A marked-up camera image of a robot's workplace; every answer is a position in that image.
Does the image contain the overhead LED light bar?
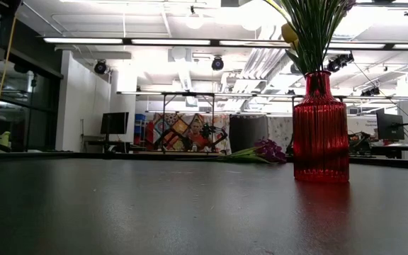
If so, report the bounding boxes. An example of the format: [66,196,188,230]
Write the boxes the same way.
[42,36,408,51]

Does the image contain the black ceiling camera cluster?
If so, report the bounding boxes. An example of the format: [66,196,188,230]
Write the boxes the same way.
[326,52,355,74]

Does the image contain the red ribbed glass vase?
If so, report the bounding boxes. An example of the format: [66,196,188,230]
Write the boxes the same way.
[292,70,350,184]

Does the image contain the small black ceiling fixture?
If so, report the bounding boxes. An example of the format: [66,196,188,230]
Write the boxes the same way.
[360,86,380,98]

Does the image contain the black table edge frame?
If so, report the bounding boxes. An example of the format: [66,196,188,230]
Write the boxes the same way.
[0,151,408,171]

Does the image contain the black metal station frame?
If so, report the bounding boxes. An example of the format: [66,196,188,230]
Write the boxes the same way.
[290,93,349,107]
[161,91,216,154]

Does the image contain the floral hanging cloth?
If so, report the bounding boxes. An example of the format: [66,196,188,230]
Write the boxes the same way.
[203,113,232,155]

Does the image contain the black ceiling track rail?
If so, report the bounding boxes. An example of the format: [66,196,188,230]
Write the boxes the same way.
[358,1,408,17]

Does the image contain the white round pendant lamp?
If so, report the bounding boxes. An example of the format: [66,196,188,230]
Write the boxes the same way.
[184,5,205,30]

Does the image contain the dark grey curtain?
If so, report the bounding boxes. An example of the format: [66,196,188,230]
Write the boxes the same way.
[229,115,269,154]

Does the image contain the colourful patchwork quilt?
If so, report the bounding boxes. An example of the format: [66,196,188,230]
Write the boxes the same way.
[146,113,212,153]

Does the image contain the black computer monitor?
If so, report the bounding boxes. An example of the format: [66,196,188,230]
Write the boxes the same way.
[376,112,406,142]
[100,111,130,143]

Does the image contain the distant LED light beam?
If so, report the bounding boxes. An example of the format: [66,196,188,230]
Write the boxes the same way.
[116,91,408,101]

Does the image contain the black ceiling spotlight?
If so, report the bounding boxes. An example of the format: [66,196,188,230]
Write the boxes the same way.
[93,59,108,75]
[210,55,225,72]

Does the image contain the white patterned cloth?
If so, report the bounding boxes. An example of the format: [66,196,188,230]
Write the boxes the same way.
[268,115,294,149]

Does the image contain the person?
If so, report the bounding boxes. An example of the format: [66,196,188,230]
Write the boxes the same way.
[186,118,210,152]

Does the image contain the blue storage bins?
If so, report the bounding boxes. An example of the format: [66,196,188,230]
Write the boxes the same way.
[134,113,147,145]

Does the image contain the yellow-green container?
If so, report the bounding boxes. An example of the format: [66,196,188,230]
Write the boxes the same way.
[0,131,12,152]

